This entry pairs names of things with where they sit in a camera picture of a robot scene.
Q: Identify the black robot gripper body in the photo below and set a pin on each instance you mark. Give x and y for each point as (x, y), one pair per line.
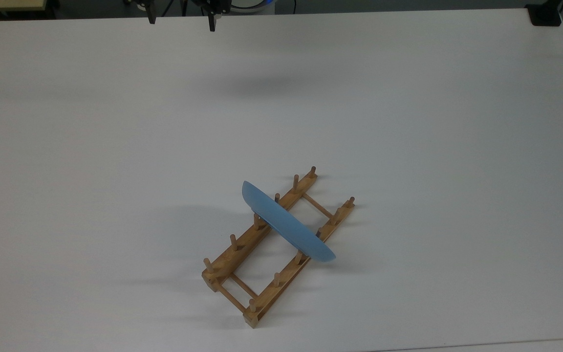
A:
(223, 4)

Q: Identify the wooden plate rack with pegs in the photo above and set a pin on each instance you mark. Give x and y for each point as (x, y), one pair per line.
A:
(242, 244)

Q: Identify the blue round plate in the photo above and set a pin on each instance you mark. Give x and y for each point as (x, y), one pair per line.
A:
(286, 224)

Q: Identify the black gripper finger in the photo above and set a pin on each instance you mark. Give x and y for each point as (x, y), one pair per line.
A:
(151, 13)
(211, 19)

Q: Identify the light wooden desk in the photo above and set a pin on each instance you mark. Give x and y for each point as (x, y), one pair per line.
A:
(3, 4)

